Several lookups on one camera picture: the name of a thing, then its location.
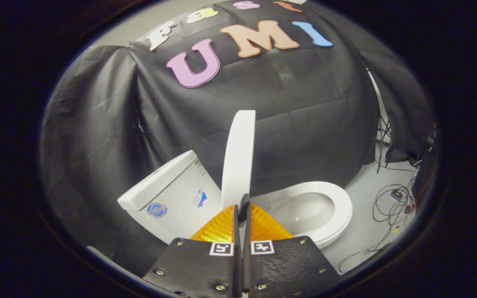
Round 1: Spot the white ceramic toilet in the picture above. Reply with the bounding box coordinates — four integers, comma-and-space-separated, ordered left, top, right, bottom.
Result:
118, 150, 353, 250

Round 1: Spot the white toilet tank cover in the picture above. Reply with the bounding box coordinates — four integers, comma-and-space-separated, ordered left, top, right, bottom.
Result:
118, 150, 200, 211

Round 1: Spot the black tripod stand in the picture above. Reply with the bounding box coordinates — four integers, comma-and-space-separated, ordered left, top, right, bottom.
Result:
367, 68, 393, 174

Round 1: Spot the white toilet lid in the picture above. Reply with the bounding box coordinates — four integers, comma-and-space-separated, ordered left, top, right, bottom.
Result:
221, 110, 256, 211

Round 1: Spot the black backdrop cloth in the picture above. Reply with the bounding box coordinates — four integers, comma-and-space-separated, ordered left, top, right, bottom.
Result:
40, 0, 436, 278

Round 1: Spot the black round lid knob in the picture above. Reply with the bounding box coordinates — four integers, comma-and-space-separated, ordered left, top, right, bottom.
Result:
238, 193, 251, 222

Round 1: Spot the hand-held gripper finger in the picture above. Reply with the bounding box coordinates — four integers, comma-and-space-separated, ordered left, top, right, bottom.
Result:
243, 203, 340, 298
143, 204, 242, 298

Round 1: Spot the tangle of floor cables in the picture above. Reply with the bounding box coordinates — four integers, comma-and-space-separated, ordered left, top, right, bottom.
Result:
338, 166, 434, 274

